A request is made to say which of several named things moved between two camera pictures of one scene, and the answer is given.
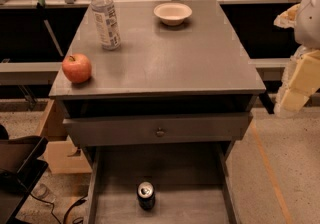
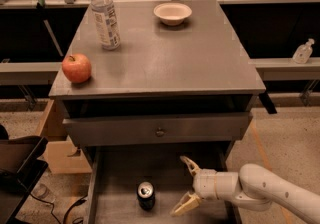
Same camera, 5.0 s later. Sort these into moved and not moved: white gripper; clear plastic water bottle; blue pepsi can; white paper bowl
Moved: white gripper
Not moved: white paper bowl; blue pepsi can; clear plastic water bottle
